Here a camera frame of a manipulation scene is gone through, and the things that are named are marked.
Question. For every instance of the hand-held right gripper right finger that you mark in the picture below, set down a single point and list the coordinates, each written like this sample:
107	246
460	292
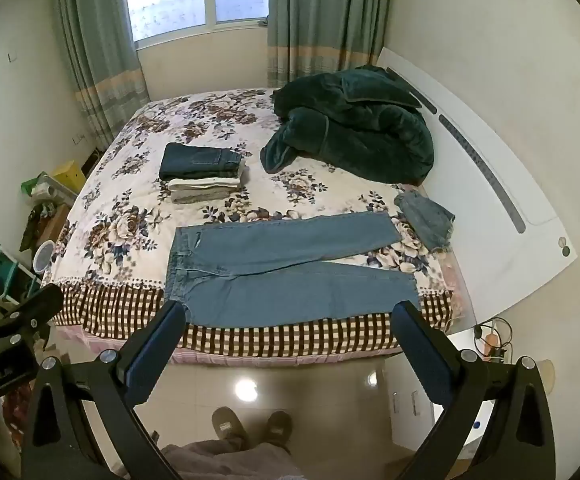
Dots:
420	355

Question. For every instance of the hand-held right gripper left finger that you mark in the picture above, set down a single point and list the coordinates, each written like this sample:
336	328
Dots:
152	355

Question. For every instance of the light blue jeans pants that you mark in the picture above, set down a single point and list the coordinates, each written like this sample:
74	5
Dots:
280	290

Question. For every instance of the folded white pants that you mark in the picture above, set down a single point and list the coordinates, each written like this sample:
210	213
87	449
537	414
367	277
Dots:
205	184

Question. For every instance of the white nightstand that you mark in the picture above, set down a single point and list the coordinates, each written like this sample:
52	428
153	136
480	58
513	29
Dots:
410	410

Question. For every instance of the grey slipper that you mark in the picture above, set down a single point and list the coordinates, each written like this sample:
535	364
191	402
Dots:
278	430
229	427

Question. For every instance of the green box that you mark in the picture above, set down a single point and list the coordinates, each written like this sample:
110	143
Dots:
32	187

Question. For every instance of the beige round lamp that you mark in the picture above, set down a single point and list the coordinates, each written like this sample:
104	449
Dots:
548	379

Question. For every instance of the small frayed denim shorts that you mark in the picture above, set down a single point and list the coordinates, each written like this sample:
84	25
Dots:
426	217

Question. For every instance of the white bed headboard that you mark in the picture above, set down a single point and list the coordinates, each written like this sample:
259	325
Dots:
500	240

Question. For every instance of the yellow box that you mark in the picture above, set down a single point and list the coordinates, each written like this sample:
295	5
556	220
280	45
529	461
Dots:
71	176

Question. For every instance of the bed with floral sheet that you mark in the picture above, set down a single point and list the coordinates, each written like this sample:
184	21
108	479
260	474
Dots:
130	210

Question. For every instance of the folded dark blue jeans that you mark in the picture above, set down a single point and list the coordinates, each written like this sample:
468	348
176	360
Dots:
197	160

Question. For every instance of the dark green plush blanket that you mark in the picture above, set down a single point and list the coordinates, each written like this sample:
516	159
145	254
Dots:
360	135

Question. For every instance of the grey-green curtain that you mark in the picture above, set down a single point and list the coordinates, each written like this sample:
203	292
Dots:
95	40
320	15

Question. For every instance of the window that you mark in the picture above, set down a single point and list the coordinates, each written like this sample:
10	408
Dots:
170	0

